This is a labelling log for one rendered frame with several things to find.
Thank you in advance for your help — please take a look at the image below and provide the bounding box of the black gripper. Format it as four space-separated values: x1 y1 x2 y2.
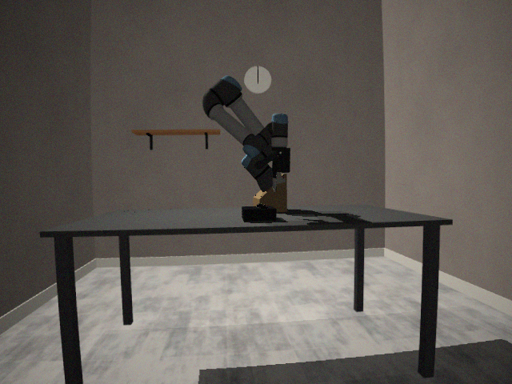
272 147 290 193

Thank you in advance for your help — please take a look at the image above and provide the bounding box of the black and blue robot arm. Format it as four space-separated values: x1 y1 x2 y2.
202 75 288 192

